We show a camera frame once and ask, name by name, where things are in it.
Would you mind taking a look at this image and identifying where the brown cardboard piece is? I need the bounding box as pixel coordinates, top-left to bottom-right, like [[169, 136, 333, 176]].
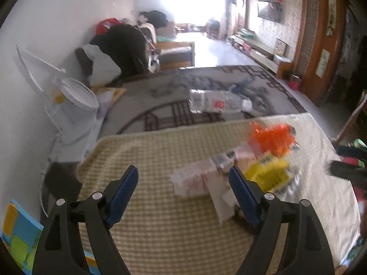
[[206, 177, 238, 225]]

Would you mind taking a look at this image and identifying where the yellow crumpled carton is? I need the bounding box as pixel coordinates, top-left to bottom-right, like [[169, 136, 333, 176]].
[[244, 155, 299, 193]]

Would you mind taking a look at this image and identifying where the grey patterned carpet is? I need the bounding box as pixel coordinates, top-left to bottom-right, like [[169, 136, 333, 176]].
[[100, 65, 306, 137]]

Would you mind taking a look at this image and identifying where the white standing fan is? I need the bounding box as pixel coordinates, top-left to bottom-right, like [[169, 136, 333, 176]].
[[16, 47, 100, 163]]

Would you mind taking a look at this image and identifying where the wall mounted television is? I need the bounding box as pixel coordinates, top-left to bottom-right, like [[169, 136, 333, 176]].
[[258, 1, 282, 22]]

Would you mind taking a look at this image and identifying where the white plastic bag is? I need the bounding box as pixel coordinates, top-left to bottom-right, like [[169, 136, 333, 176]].
[[82, 44, 121, 87]]

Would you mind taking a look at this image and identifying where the white grey printed wrapper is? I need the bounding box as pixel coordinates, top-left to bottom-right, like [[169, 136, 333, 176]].
[[275, 175, 301, 203]]

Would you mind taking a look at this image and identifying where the clear plastic water bottle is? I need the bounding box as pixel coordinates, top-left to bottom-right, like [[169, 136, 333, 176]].
[[189, 89, 253, 114]]

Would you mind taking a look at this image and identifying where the orange plastic wrapper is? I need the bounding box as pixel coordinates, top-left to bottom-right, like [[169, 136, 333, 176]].
[[248, 122, 297, 157]]

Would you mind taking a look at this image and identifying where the blue yellow green box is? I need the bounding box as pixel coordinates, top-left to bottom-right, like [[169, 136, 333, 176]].
[[1, 199, 101, 274]]

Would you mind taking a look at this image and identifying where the red green trash bucket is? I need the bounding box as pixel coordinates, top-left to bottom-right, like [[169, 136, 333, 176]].
[[343, 138, 366, 168]]

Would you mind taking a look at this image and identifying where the beige striped table cloth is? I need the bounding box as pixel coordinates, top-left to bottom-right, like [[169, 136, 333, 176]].
[[77, 113, 360, 274]]

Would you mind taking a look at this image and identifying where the pink white paper carton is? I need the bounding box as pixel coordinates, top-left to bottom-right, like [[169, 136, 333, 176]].
[[169, 144, 259, 198]]

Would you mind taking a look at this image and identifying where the wooden sofa bench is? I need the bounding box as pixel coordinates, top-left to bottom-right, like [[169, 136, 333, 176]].
[[156, 42, 195, 70]]

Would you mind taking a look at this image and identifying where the low tv cabinet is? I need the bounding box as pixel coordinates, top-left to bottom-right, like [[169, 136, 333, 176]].
[[229, 35, 294, 79]]

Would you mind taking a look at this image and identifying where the black clothes pile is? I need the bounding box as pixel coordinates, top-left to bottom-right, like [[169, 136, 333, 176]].
[[89, 24, 148, 78]]

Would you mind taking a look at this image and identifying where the small red trash bin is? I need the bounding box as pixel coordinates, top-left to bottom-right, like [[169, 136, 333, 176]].
[[288, 74, 302, 91]]

